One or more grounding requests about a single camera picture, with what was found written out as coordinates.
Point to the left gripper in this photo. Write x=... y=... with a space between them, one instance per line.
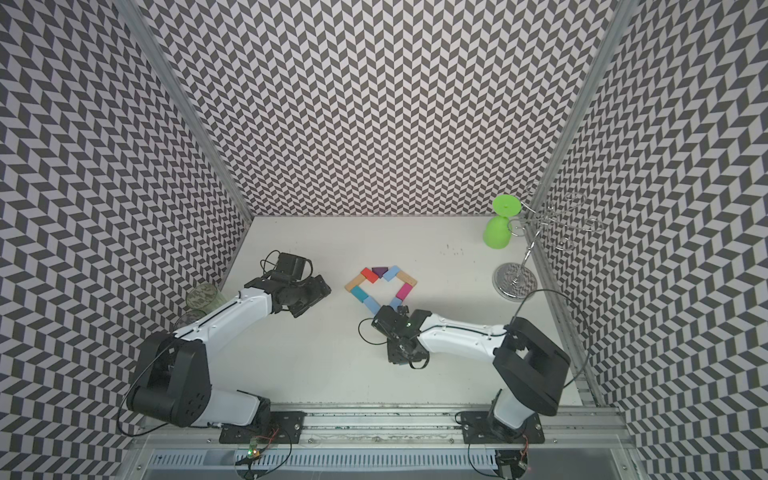
x=318 y=289

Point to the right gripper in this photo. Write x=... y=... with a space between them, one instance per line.
x=394 y=357

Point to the light blue block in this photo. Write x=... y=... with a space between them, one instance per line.
x=396 y=302
x=372 y=305
x=391 y=273

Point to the magenta block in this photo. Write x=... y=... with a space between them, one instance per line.
x=404 y=291

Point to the natural wood block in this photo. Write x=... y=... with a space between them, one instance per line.
x=406 y=278
x=355 y=282

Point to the teal block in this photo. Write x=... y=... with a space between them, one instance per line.
x=359 y=294

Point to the red block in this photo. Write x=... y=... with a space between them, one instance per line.
x=369 y=275

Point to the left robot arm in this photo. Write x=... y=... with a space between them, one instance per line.
x=171 y=382

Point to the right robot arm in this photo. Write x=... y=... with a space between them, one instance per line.
x=532 y=367

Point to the purple triangle block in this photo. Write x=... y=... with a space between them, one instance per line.
x=380 y=271

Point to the green transparent cup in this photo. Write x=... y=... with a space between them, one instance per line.
x=205 y=297

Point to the grey transparent cup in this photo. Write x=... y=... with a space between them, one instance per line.
x=187 y=318

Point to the green plastic wine glass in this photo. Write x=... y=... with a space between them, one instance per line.
x=497 y=234

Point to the aluminium front rail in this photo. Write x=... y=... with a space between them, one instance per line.
x=427 y=426

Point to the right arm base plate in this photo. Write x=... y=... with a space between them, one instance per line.
x=482 y=427

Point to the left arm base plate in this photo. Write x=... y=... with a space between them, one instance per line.
x=281 y=427

